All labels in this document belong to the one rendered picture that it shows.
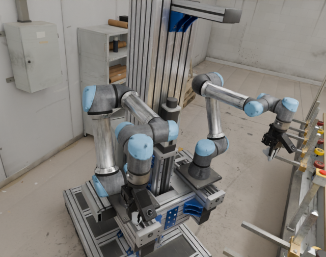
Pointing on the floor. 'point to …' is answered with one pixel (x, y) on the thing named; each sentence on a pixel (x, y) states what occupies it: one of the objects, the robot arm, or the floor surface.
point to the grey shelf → (99, 61)
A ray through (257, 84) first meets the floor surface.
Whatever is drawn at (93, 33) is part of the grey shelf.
